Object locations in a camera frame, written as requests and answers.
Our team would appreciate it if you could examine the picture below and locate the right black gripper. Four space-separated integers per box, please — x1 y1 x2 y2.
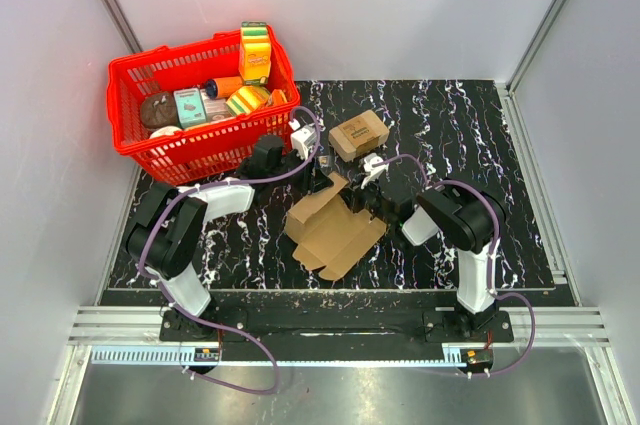
335 173 395 227

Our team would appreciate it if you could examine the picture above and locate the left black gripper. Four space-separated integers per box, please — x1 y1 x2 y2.
269 146 334 196

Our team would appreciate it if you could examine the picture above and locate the brown cardboard box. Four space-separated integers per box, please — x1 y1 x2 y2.
285 172 386 282

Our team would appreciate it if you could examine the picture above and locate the kitchen scouring pads pack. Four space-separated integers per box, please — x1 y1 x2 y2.
329 110 389 162

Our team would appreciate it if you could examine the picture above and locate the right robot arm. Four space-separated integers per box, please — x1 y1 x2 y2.
341 178 506 341

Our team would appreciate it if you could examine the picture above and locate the teal small box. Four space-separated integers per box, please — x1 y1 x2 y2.
173 88 207 130

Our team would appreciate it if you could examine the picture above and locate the small clear plastic bag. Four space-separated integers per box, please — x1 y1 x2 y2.
317 155 333 168

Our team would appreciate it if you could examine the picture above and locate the orange snack packet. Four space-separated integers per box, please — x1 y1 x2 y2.
265 89 287 108

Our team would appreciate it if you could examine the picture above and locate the yellow green striped sponge pack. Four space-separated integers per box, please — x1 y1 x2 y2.
226 85 270 116

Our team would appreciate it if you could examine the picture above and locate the red plastic shopping basket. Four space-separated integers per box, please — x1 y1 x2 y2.
106 27 301 185

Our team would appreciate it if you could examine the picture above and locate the pink packaged item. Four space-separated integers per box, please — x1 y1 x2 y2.
203 98 234 123

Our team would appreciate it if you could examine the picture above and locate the orange cylindrical can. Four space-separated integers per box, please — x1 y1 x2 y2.
204 76 244 99

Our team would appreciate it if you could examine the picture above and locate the orange yellow juice carton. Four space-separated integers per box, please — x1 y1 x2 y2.
239 21 272 85

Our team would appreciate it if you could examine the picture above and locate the white round item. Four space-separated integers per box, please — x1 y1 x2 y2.
149 125 182 139

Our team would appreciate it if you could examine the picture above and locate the brown round bread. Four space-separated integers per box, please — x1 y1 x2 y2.
139 92 179 130

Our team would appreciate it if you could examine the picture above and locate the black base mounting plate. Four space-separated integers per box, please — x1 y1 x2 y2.
158 288 515 344

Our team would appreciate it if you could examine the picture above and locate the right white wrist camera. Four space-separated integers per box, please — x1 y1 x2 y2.
360 153 389 189

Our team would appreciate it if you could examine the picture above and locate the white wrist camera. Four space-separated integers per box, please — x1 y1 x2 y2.
360 153 389 189
289 119 318 160

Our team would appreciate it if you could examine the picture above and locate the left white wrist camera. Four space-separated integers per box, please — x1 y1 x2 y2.
289 119 318 160

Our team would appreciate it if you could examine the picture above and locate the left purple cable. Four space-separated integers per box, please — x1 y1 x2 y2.
137 105 324 395

